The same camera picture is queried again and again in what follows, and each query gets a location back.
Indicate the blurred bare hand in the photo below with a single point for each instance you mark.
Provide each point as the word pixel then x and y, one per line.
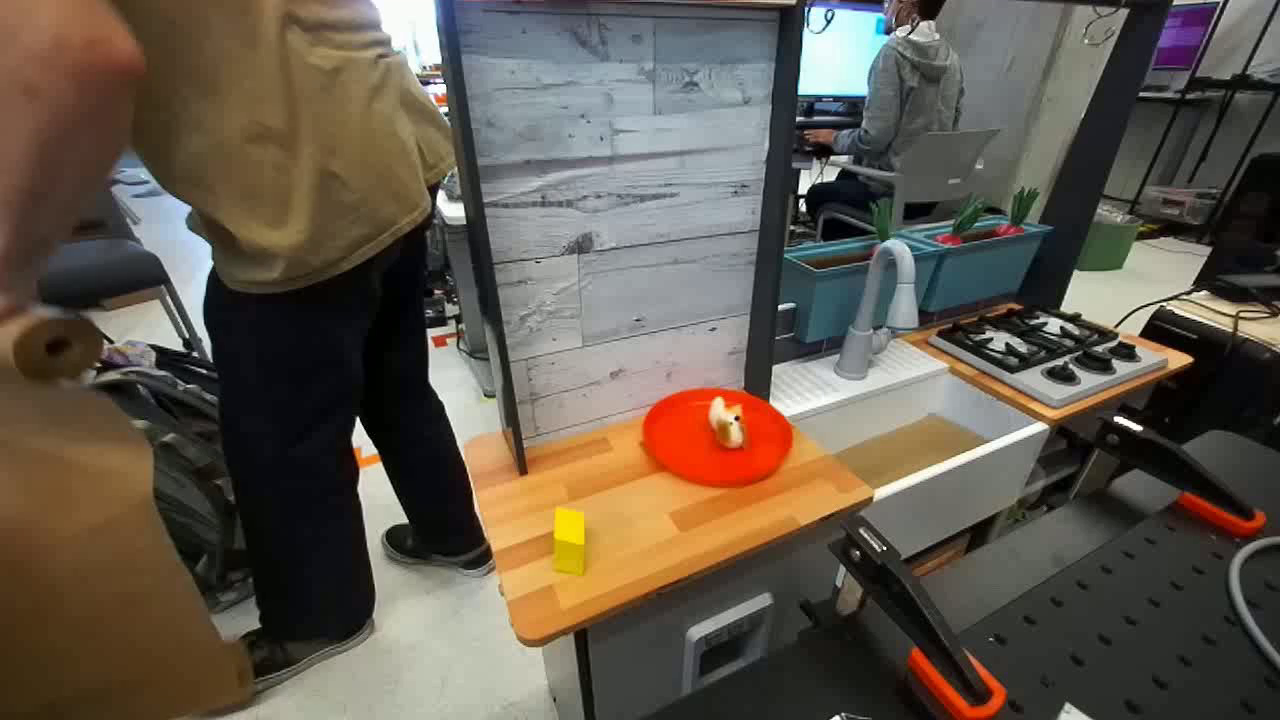
pixel 53 123

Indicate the brown paper roll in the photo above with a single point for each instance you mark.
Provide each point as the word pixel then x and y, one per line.
pixel 81 560

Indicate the blue planter box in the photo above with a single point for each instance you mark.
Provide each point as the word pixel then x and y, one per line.
pixel 984 267
pixel 822 293

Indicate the wooden kitchen countertop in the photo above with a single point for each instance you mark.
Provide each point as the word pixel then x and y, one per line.
pixel 652 535

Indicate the grey office chair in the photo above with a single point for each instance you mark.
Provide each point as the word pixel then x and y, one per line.
pixel 940 167

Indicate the red plate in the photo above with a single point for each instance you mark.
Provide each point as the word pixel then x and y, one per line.
pixel 682 447

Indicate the purple-screen monitor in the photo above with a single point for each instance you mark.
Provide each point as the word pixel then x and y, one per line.
pixel 1187 34

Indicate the black office chair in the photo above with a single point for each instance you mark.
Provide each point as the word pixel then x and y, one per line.
pixel 1244 224

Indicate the grey cabinet drawer front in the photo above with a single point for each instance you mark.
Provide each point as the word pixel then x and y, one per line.
pixel 727 640

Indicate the black frame post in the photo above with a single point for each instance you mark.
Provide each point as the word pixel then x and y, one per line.
pixel 470 202
pixel 774 202
pixel 1094 144

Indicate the standing person tan shirt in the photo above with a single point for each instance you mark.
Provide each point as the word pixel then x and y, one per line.
pixel 304 202

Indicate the wooden stove counter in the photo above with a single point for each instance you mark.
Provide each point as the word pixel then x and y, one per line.
pixel 1172 360

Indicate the black backpack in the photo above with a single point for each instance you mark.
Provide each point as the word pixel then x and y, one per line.
pixel 174 454

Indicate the grey toy stove top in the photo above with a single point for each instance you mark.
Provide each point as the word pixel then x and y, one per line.
pixel 1041 359

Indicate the seated person grey hoodie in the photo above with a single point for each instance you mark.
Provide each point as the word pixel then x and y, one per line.
pixel 907 95

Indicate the black stool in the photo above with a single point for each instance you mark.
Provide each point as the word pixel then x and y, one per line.
pixel 92 272

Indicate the green toy plant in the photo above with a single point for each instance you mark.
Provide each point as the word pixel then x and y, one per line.
pixel 1020 204
pixel 886 219
pixel 971 221

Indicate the yellow block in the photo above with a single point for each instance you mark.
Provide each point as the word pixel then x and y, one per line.
pixel 571 541

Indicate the cream toy food piece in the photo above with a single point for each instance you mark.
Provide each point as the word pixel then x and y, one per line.
pixel 727 420

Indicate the black shelf rack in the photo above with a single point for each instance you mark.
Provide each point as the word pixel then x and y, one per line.
pixel 1244 81

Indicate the grey wood-print back panel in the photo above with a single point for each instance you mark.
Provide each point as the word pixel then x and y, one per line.
pixel 612 202

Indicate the green bin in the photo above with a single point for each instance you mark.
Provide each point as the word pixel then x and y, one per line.
pixel 1105 246

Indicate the white toy sink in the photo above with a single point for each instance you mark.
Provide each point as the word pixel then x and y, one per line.
pixel 934 496

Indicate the computer monitor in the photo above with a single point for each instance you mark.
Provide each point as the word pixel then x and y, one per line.
pixel 842 55

